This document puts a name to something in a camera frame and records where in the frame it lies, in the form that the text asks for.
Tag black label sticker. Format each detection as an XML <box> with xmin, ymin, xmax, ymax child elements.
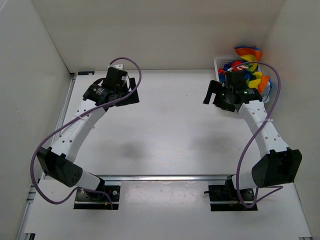
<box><xmin>77</xmin><ymin>71</ymin><xmax>95</xmax><ymax>76</ymax></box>

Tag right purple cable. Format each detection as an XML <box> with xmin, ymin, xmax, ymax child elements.
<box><xmin>231</xmin><ymin>61</ymin><xmax>284</xmax><ymax>209</ymax></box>

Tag left aluminium rail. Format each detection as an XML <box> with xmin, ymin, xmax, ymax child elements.
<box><xmin>15</xmin><ymin>73</ymin><xmax>77</xmax><ymax>240</ymax></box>

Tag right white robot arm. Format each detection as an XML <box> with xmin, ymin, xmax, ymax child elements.
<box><xmin>203</xmin><ymin>80</ymin><xmax>302</xmax><ymax>200</ymax></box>

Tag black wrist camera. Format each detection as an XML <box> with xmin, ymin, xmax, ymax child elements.
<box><xmin>101</xmin><ymin>64</ymin><xmax>128</xmax><ymax>90</ymax></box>
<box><xmin>225</xmin><ymin>71</ymin><xmax>247</xmax><ymax>92</ymax></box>

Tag rainbow striped shorts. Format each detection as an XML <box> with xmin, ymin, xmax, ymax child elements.
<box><xmin>214</xmin><ymin>46</ymin><xmax>273</xmax><ymax>103</ymax></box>

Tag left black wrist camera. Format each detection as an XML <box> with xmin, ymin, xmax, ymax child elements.
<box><xmin>101</xmin><ymin>64</ymin><xmax>128</xmax><ymax>90</ymax></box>

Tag purple cable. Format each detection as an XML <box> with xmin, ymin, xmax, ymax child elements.
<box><xmin>30</xmin><ymin>57</ymin><xmax>143</xmax><ymax>210</ymax></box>
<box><xmin>231</xmin><ymin>61</ymin><xmax>284</xmax><ymax>209</ymax></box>

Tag aluminium rail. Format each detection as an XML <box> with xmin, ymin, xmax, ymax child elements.
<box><xmin>99</xmin><ymin>174</ymin><xmax>229</xmax><ymax>182</ymax></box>
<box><xmin>15</xmin><ymin>73</ymin><xmax>77</xmax><ymax>240</ymax></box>

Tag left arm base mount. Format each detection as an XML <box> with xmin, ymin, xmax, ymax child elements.
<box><xmin>73</xmin><ymin>181</ymin><xmax>121</xmax><ymax>211</ymax></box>

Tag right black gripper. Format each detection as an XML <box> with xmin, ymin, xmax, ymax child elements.
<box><xmin>203</xmin><ymin>80</ymin><xmax>236</xmax><ymax>112</ymax></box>

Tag front aluminium rail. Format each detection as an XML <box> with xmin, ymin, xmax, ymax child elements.
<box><xmin>99</xmin><ymin>174</ymin><xmax>229</xmax><ymax>182</ymax></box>

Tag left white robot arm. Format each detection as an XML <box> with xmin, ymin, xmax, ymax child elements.
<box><xmin>36</xmin><ymin>76</ymin><xmax>140</xmax><ymax>200</ymax></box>

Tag white plastic basket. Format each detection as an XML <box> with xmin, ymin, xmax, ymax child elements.
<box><xmin>214</xmin><ymin>54</ymin><xmax>263</xmax><ymax>84</ymax></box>

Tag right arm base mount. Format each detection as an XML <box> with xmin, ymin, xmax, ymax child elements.
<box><xmin>203</xmin><ymin>181</ymin><xmax>258</xmax><ymax>212</ymax></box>

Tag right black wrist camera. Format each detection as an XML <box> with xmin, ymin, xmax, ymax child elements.
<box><xmin>225</xmin><ymin>71</ymin><xmax>247</xmax><ymax>92</ymax></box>

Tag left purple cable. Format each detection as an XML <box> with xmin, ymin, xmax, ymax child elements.
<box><xmin>30</xmin><ymin>57</ymin><xmax>143</xmax><ymax>210</ymax></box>

